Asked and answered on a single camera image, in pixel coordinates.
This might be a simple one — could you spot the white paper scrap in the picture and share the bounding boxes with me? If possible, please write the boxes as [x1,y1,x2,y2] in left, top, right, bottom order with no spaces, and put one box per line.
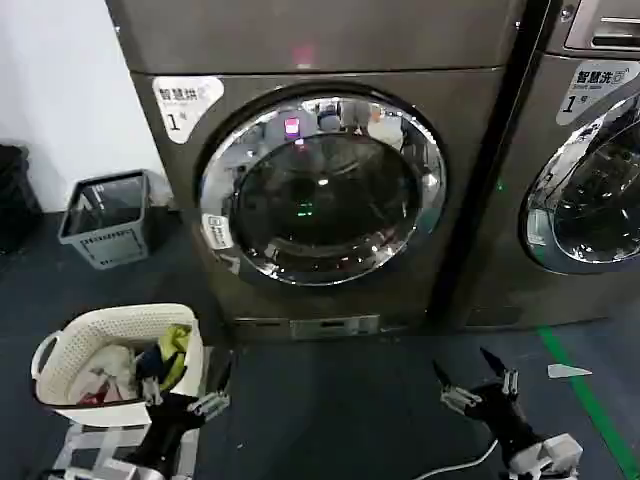
[546,363,594,380]

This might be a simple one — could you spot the grey dryer with drawer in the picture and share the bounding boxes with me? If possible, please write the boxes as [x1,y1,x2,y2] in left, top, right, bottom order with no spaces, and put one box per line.
[463,0,640,332]

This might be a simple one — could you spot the clear plastic bag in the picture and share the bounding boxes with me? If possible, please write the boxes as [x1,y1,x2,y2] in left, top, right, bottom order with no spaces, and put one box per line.
[144,169,174,209]

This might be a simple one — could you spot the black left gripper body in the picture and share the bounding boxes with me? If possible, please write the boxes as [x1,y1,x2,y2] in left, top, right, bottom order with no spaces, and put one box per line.
[124,391,207,474]

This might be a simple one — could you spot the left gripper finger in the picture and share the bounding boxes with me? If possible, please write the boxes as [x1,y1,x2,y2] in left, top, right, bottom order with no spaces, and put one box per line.
[139,367,164,407]
[186,353,234,416]

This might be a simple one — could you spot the white floor cable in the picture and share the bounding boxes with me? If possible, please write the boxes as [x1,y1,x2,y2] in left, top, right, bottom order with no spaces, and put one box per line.
[438,438,500,480]

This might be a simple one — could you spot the white perforated laundry basket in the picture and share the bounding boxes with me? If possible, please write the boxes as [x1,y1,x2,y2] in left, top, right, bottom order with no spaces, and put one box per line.
[30,301,206,429]

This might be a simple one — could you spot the white number sticker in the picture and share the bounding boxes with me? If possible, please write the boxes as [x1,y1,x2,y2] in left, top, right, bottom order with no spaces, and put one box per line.
[554,59,640,128]
[151,75,225,147]

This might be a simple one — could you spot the silver basket stand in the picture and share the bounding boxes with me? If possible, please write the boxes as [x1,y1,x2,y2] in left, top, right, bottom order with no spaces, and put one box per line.
[49,422,202,480]

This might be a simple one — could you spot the small white door label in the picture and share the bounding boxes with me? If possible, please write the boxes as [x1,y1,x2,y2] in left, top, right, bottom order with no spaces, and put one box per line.
[200,213,236,250]

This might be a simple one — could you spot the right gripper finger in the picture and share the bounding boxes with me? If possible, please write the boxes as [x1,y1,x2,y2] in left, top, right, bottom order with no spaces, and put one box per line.
[432,360,482,413]
[480,347,519,397]

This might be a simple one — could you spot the dark blue garment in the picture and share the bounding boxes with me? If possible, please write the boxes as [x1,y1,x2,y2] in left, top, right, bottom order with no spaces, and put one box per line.
[133,349,164,384]

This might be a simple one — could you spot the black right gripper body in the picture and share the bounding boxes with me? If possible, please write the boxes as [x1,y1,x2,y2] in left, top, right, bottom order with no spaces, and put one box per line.
[464,380,544,454]

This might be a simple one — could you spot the grey front-load dryer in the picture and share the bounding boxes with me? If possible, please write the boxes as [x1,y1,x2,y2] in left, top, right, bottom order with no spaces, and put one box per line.
[104,0,526,344]

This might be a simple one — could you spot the yellow-green garment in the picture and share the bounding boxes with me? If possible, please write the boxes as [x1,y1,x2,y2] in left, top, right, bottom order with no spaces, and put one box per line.
[158,323,194,394]

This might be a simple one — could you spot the round glass dryer door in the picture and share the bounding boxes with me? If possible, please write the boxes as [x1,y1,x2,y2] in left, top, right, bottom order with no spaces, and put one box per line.
[193,82,449,288]
[518,91,640,276]

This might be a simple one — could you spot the grey plastic floor basket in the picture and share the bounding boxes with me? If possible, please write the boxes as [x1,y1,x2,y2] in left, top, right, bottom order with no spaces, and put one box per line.
[57,168,152,273]

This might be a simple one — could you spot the green floor tape line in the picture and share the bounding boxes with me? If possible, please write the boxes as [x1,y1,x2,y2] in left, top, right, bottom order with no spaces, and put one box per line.
[538,326,640,480]

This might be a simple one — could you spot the red and white garment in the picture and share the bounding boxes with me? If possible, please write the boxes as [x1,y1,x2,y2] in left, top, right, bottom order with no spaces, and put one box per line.
[76,374,139,407]

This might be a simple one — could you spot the black bin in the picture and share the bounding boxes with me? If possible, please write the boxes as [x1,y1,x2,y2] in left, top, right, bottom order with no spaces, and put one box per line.
[0,143,44,254]

